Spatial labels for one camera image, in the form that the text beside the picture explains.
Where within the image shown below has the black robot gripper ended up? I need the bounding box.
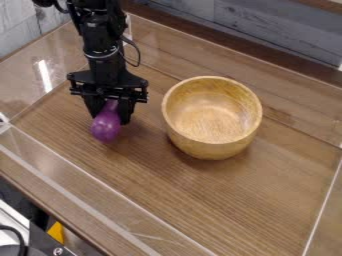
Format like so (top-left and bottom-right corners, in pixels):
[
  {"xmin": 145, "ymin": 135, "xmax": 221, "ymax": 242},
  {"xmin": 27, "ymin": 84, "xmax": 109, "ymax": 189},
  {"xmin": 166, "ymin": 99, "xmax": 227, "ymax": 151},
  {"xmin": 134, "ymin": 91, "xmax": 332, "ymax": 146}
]
[{"xmin": 67, "ymin": 50, "xmax": 149, "ymax": 125}]

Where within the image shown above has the purple toy eggplant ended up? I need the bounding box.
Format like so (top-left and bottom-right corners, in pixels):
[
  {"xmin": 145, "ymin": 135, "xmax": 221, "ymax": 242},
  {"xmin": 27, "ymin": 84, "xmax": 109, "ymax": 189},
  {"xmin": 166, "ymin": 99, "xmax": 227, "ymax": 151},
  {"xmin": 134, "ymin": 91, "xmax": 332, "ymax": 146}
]
[{"xmin": 91, "ymin": 100, "xmax": 121, "ymax": 143}]

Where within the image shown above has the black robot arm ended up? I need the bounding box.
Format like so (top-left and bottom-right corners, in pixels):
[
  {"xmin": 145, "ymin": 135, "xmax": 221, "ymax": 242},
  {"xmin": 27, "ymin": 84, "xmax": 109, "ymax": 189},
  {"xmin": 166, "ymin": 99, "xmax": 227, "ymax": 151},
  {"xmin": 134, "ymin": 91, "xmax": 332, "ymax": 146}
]
[{"xmin": 32, "ymin": 0, "xmax": 149, "ymax": 125}]

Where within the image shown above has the brown wooden bowl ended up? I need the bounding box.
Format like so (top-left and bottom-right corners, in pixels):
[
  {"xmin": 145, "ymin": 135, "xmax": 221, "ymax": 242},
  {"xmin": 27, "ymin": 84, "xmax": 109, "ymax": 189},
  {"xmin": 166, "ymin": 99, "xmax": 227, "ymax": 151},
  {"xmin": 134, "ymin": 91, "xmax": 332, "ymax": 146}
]
[{"xmin": 162, "ymin": 76, "xmax": 264, "ymax": 160}]

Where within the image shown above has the yellow black device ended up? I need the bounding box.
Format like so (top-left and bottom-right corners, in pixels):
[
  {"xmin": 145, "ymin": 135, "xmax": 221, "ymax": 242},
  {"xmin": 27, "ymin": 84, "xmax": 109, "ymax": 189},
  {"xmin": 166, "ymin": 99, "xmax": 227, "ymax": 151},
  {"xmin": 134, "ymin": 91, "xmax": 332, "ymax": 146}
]
[{"xmin": 26, "ymin": 219, "xmax": 82, "ymax": 256}]

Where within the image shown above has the clear acrylic table barrier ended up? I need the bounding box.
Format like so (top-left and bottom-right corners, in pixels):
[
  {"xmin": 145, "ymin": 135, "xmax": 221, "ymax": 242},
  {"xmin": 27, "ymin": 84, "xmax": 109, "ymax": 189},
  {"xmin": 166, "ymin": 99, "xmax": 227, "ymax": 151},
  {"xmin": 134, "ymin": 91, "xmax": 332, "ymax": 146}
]
[{"xmin": 0, "ymin": 11, "xmax": 342, "ymax": 256}]

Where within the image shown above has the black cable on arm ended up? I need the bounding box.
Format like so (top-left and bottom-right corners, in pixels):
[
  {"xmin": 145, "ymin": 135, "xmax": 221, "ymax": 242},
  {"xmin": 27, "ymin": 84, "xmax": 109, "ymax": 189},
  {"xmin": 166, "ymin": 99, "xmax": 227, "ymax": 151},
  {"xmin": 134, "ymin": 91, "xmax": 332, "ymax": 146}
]
[{"xmin": 119, "ymin": 34, "xmax": 142, "ymax": 68}]

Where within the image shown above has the black cable bottom left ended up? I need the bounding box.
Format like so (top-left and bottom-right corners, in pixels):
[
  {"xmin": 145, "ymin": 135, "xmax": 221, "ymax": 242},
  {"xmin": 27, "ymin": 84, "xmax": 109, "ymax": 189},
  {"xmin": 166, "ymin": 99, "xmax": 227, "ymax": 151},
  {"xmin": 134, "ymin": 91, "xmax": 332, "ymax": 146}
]
[{"xmin": 0, "ymin": 224, "xmax": 28, "ymax": 256}]

